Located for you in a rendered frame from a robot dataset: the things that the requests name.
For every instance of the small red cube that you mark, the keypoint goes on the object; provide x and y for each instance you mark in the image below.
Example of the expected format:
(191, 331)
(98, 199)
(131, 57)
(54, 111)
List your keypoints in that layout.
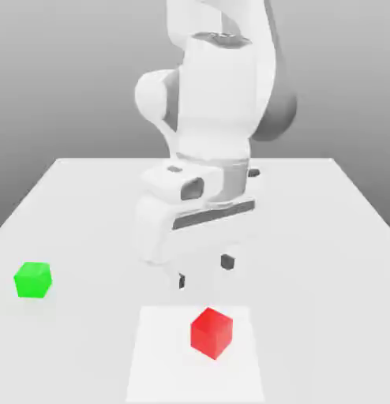
(211, 334)

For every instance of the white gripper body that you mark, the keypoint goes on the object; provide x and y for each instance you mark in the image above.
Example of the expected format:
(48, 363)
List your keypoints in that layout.
(195, 233)

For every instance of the small green cube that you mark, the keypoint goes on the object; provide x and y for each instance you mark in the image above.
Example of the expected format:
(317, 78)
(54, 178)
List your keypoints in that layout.
(32, 280)

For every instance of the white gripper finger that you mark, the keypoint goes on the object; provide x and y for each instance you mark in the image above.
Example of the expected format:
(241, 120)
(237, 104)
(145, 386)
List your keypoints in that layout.
(181, 280)
(227, 262)

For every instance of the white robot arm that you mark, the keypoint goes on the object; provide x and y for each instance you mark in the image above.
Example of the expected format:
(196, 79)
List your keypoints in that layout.
(217, 94)

